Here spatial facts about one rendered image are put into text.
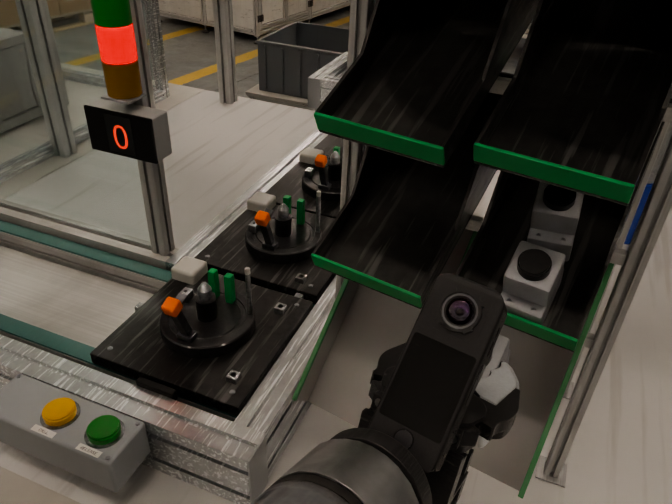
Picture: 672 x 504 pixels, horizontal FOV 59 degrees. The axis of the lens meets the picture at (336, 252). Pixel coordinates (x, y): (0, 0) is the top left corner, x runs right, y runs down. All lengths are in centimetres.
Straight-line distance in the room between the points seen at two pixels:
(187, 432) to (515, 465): 40
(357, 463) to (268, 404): 51
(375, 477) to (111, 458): 52
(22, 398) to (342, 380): 42
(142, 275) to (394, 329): 51
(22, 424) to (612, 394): 87
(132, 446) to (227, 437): 12
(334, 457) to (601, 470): 69
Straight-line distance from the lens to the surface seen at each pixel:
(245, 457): 76
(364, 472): 31
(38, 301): 113
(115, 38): 91
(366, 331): 75
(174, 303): 80
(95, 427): 81
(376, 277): 63
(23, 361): 95
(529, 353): 74
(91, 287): 113
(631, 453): 101
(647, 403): 109
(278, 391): 83
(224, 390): 82
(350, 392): 75
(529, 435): 73
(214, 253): 107
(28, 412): 88
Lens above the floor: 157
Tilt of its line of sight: 34 degrees down
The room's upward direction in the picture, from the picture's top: 3 degrees clockwise
